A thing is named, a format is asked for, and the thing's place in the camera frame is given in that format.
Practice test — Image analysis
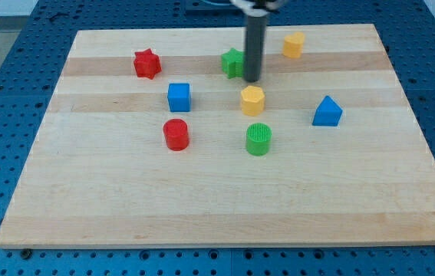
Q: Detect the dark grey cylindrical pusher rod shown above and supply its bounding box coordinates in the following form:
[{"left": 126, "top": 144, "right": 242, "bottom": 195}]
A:
[{"left": 242, "top": 15, "right": 268, "bottom": 83}]

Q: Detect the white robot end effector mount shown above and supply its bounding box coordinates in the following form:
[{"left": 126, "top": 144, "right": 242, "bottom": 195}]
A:
[{"left": 230, "top": 0, "right": 288, "bottom": 17}]

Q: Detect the yellow heart block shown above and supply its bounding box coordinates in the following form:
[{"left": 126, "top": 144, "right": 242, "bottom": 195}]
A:
[{"left": 282, "top": 31, "right": 305, "bottom": 58}]

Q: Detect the yellow hexagon block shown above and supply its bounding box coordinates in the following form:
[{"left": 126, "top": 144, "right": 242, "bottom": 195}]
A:
[{"left": 240, "top": 86, "right": 265, "bottom": 116}]

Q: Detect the green star block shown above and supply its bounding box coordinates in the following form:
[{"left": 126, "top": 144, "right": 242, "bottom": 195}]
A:
[{"left": 221, "top": 48, "right": 244, "bottom": 79}]

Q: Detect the blue cube block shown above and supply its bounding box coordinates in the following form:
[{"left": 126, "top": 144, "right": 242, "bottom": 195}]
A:
[{"left": 166, "top": 83, "right": 192, "bottom": 112}]

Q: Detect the green cylinder block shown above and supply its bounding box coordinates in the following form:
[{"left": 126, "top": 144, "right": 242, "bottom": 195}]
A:
[{"left": 246, "top": 123, "right": 272, "bottom": 156}]

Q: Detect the blue triangular block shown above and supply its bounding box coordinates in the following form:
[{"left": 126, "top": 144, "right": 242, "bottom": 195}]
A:
[{"left": 312, "top": 96, "right": 343, "bottom": 127}]

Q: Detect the red star block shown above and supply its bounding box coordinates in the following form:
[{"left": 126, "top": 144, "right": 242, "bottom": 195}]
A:
[{"left": 133, "top": 48, "right": 162, "bottom": 80}]

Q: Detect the red cylinder block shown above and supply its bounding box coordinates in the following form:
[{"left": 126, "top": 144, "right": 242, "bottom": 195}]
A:
[{"left": 163, "top": 118, "right": 189, "bottom": 151}]

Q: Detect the wooden board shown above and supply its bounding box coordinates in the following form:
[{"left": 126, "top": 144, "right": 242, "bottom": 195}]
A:
[{"left": 0, "top": 24, "right": 435, "bottom": 249}]

